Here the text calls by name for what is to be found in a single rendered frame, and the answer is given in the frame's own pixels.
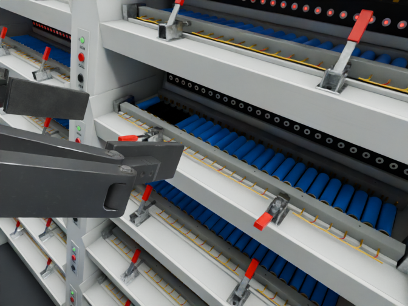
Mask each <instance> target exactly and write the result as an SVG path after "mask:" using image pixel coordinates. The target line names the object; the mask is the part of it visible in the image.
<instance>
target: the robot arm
mask: <svg viewBox="0 0 408 306"><path fill-rule="evenodd" d="M7 82H8V83H7ZM89 97H90V94H89V93H87V92H85V91H81V90H75V89H69V88H66V87H60V86H54V85H50V84H44V83H39V82H35V81H29V80H24V79H19V78H14V77H9V70H8V69H6V68H4V67H0V107H4V108H3V111H4V112H5V113H6V114H12V115H25V116H33V117H46V118H60V119H67V120H81V121H83V120H84V116H85V113H86V109H87V104H88V101H89ZM184 148H185V146H184V145H183V144H181V143H178V142H165V141H107V143H106V147H105V149H103V148H98V147H95V146H89V145H86V144H82V143H77V142H74V141H69V140H64V139H61V138H56V137H51V136H48V135H44V134H39V133H36V132H31V131H26V130H23V129H18V128H15V127H10V126H5V125H1V124H0V218H119V217H122V216H123V215H124V212H125V210H126V207H127V204H128V201H129V198H130V195H131V191H132V188H133V186H134V185H140V184H145V183H151V182H156V181H160V180H166V179H172V178H173V177H174V175H175V172H176V170H177V167H178V164H179V161H180V158H181V156H182V153H183V150H184Z"/></svg>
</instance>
